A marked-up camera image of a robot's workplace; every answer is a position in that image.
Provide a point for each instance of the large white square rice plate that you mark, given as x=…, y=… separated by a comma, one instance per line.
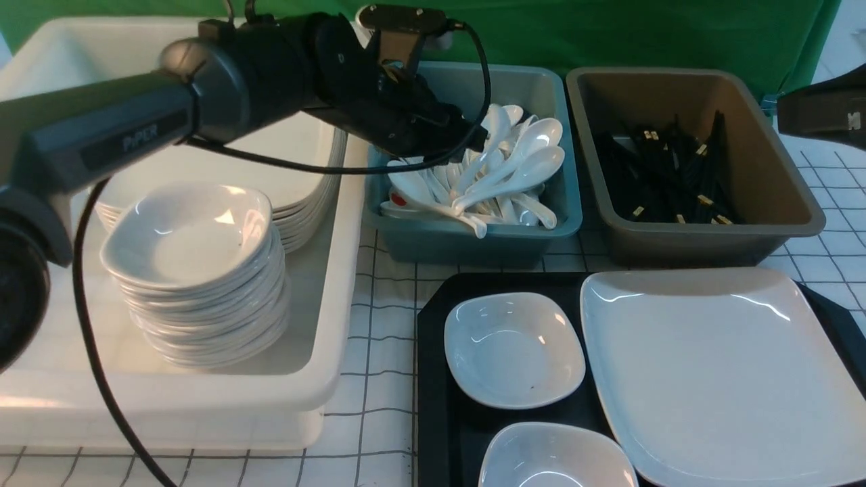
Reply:
x=721, y=377

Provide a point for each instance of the white checkered table cloth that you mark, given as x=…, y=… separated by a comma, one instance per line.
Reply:
x=368, y=435

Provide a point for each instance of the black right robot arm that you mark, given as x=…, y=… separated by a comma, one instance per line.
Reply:
x=832, y=111

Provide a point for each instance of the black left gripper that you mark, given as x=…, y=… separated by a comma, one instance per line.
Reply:
x=393, y=111

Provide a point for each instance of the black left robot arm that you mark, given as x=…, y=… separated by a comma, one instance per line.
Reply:
x=209, y=90

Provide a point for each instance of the pile of white ceramic spoons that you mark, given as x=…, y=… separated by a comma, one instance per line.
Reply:
x=499, y=185

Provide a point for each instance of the green cloth backdrop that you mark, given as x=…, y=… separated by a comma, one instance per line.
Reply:
x=774, y=46

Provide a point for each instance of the pile of black chopsticks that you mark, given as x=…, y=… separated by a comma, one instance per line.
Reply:
x=667, y=176

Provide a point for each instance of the white small bowl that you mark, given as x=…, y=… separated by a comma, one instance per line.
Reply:
x=513, y=351
x=553, y=454

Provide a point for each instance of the stack of white small bowls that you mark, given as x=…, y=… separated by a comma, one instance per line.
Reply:
x=203, y=272

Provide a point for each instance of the stack of white square plates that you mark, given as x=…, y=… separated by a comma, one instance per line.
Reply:
x=299, y=199

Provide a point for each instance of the teal plastic bin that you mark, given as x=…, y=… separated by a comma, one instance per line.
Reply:
x=447, y=241

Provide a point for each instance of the large white plastic tub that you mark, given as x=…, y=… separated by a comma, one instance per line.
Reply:
x=272, y=401

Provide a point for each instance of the brown plastic bin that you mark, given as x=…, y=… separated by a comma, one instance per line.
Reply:
x=760, y=177

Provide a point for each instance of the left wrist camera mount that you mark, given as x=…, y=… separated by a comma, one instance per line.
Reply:
x=399, y=34

